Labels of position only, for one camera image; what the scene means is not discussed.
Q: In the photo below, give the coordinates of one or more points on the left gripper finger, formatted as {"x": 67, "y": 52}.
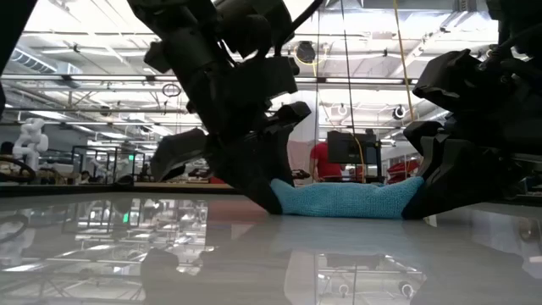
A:
{"x": 178, "y": 154}
{"x": 254, "y": 161}

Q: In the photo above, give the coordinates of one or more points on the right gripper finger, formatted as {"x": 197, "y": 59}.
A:
{"x": 444, "y": 182}

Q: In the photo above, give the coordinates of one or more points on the teal terry towel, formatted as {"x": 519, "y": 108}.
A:
{"x": 347, "y": 199}

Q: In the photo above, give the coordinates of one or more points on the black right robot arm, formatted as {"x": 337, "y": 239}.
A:
{"x": 521, "y": 25}

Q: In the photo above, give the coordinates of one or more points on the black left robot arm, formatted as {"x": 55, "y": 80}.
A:
{"x": 182, "y": 17}

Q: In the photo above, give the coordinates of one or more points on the red object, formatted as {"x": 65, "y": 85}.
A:
{"x": 402, "y": 169}

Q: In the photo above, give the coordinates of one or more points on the person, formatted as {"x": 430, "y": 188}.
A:
{"x": 324, "y": 163}
{"x": 85, "y": 175}
{"x": 6, "y": 148}

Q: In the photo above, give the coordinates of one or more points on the black monitor on stand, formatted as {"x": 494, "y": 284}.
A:
{"x": 349, "y": 148}

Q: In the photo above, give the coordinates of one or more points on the black round overhead device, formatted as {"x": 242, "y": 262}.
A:
{"x": 305, "y": 51}

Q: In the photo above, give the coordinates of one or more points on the white robot figure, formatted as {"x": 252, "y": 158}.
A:
{"x": 31, "y": 140}

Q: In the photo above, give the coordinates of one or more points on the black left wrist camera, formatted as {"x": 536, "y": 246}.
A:
{"x": 275, "y": 78}

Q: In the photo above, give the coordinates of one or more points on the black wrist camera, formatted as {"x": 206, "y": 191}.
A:
{"x": 457, "y": 80}
{"x": 275, "y": 78}

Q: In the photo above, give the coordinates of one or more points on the black cage frame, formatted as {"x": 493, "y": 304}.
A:
{"x": 97, "y": 147}

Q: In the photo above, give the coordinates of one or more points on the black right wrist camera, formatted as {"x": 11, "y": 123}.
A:
{"x": 457, "y": 80}

